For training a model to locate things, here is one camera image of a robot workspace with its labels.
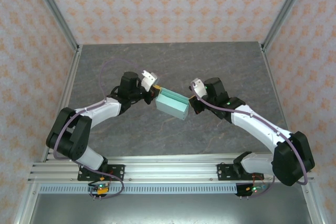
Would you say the light blue paper box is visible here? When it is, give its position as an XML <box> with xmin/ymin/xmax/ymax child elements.
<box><xmin>155</xmin><ymin>89</ymin><xmax>190</xmax><ymax>120</ymax></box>

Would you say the aluminium frame post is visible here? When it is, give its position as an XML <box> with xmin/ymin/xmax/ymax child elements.
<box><xmin>261</xmin><ymin>0</ymin><xmax>314</xmax><ymax>51</ymax></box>
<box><xmin>27</xmin><ymin>0</ymin><xmax>81</xmax><ymax>53</ymax></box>

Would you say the circuit board with black bracket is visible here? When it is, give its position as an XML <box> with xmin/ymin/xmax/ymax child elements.
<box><xmin>235</xmin><ymin>182</ymin><xmax>268</xmax><ymax>199</ymax></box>

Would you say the grey metal panel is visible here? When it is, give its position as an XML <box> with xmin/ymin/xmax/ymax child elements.
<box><xmin>26</xmin><ymin>194</ymin><xmax>316</xmax><ymax>224</ymax></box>

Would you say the grey slotted cable duct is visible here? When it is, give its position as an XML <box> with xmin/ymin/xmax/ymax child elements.
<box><xmin>38</xmin><ymin>183</ymin><xmax>239</xmax><ymax>195</ymax></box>

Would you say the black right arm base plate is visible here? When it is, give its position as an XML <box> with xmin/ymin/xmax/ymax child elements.
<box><xmin>217</xmin><ymin>163</ymin><xmax>265</xmax><ymax>182</ymax></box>

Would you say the aluminium mounting rail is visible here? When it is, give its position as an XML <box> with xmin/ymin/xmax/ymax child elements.
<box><xmin>27</xmin><ymin>155</ymin><xmax>315</xmax><ymax>183</ymax></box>

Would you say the circuit board with yellow connector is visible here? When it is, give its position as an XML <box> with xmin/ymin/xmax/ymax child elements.
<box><xmin>88</xmin><ymin>183</ymin><xmax>111</xmax><ymax>200</ymax></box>

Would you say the aluminium frame leg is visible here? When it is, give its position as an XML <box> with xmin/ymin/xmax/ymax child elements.
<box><xmin>300</xmin><ymin>182</ymin><xmax>328</xmax><ymax>224</ymax></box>
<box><xmin>13</xmin><ymin>182</ymin><xmax>41</xmax><ymax>224</ymax></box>

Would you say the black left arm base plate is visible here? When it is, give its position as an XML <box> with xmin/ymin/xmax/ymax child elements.
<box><xmin>77</xmin><ymin>164</ymin><xmax>125</xmax><ymax>182</ymax></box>

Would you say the aluminium table side rail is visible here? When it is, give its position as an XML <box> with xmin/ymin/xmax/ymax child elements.
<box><xmin>260</xmin><ymin>42</ymin><xmax>295</xmax><ymax>135</ymax></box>
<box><xmin>41</xmin><ymin>45</ymin><xmax>83</xmax><ymax>162</ymax></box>

